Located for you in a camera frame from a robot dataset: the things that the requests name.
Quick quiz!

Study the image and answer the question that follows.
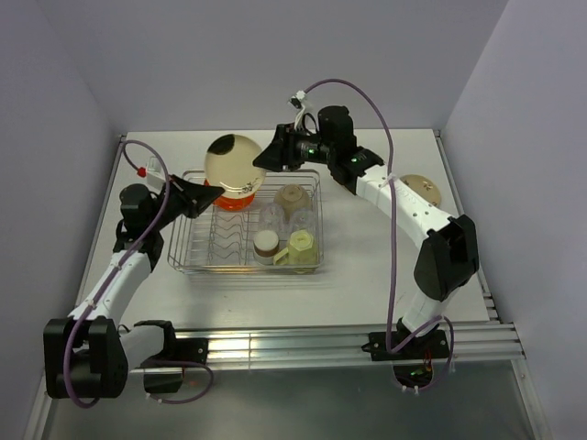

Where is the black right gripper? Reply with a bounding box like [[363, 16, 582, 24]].
[[252, 123, 335, 173]]

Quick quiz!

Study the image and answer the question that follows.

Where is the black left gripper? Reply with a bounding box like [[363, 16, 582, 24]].
[[147, 174, 223, 232]]

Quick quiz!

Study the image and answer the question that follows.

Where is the orange plastic plate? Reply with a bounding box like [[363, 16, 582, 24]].
[[213, 189, 256, 212]]

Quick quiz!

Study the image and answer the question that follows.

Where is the beige ceramic bowl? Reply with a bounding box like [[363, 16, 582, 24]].
[[273, 184, 311, 220]]

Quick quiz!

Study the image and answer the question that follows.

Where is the cream plate with writing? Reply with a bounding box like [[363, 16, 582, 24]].
[[204, 134, 266, 199]]

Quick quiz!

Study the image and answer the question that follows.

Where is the clear drinking glass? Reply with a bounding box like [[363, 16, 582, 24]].
[[289, 208, 316, 235], [258, 203, 285, 234]]

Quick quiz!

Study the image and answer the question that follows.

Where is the metal tin cup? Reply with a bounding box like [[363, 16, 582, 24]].
[[253, 229, 280, 265]]

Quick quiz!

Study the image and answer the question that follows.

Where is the pale green mug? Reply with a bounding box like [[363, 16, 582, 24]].
[[273, 229, 318, 266]]

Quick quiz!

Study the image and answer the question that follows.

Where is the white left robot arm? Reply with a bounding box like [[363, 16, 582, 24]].
[[43, 175, 224, 408]]

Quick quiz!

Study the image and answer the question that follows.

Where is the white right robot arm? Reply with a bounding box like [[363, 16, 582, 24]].
[[252, 105, 480, 358]]

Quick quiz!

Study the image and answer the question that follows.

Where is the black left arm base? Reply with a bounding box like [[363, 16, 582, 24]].
[[140, 338, 214, 395]]

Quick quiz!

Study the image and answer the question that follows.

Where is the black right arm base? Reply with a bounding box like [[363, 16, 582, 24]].
[[360, 328, 454, 362]]

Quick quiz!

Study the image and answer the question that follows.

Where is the beige floral plate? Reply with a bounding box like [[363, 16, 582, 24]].
[[400, 174, 442, 207]]

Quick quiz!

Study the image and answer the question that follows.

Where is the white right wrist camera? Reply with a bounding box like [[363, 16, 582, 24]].
[[289, 90, 307, 130]]

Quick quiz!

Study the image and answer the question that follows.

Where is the wire dish rack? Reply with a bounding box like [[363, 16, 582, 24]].
[[168, 170, 324, 274]]

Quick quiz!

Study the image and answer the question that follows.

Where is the aluminium front rail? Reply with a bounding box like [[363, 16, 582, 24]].
[[44, 320, 526, 375]]

